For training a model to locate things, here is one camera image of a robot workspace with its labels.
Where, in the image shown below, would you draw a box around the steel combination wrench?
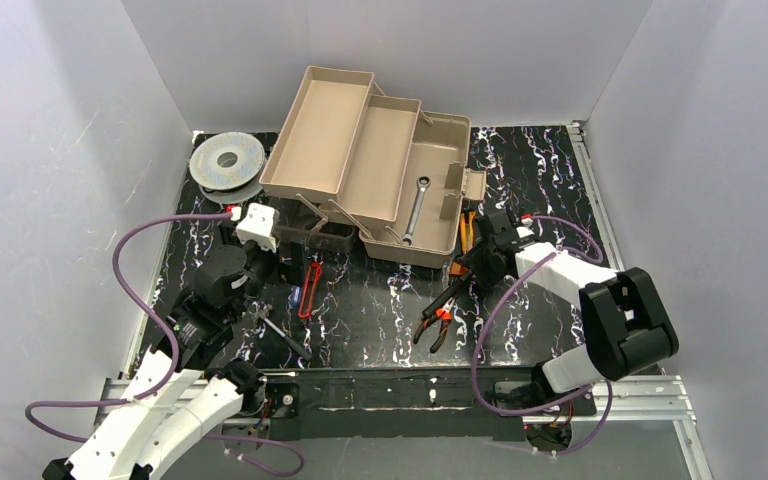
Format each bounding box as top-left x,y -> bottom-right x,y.
401,176 -> 431,246

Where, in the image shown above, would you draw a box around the beige plastic tool box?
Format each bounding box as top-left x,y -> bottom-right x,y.
260,65 -> 486,269

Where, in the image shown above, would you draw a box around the black handled hammer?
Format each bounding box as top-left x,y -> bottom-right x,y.
421,270 -> 479,320

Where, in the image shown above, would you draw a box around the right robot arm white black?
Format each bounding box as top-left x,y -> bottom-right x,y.
462,210 -> 679,416

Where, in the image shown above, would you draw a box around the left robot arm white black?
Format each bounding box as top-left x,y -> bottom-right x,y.
42,213 -> 279,479

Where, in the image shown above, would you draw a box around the red utility knife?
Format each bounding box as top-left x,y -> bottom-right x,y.
297,262 -> 322,319

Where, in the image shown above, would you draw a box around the orange hex key set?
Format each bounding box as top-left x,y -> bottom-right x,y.
448,261 -> 469,277

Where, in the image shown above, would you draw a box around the orange yellow utility knife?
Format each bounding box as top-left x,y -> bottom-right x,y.
459,210 -> 477,254

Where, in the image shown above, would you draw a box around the orange black pliers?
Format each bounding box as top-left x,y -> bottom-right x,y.
411,298 -> 458,356

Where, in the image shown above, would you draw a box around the white filament spool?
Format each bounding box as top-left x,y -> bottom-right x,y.
188,132 -> 267,205

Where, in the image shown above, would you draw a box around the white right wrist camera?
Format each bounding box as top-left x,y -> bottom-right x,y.
517,214 -> 539,243

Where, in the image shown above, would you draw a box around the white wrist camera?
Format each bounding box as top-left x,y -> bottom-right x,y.
517,214 -> 539,243
235,203 -> 279,253

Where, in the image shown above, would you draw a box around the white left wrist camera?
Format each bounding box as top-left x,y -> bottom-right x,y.
235,203 -> 279,253

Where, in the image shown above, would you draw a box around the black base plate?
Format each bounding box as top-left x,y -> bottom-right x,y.
199,367 -> 597,442

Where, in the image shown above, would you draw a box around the aluminium frame rail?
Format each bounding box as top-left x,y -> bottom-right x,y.
82,377 -> 713,480

